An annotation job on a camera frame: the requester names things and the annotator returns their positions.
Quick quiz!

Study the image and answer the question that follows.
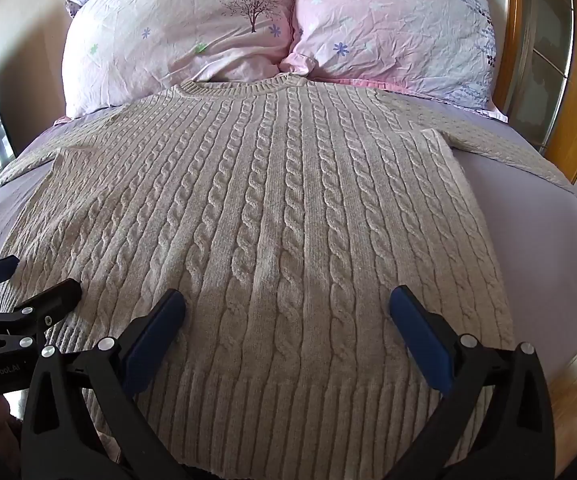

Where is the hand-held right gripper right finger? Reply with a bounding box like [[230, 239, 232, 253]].
[[389, 285, 556, 480]]

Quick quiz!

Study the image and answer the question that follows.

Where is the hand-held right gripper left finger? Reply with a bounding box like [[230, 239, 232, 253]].
[[20, 289, 187, 480]]

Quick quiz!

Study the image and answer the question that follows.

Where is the beige cable knit sweater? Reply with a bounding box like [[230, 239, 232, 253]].
[[0, 74, 577, 480]]

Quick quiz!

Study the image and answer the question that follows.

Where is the lavender bed sheet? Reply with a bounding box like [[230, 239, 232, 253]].
[[0, 78, 577, 391]]

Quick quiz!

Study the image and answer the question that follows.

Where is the pink tree print pillow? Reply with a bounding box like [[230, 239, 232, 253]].
[[61, 0, 300, 118]]

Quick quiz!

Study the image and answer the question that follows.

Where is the wooden headboard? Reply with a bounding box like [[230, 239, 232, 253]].
[[489, 0, 577, 186]]

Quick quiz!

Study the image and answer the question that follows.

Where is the pink flower print pillow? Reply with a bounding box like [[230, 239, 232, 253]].
[[279, 0, 509, 124]]

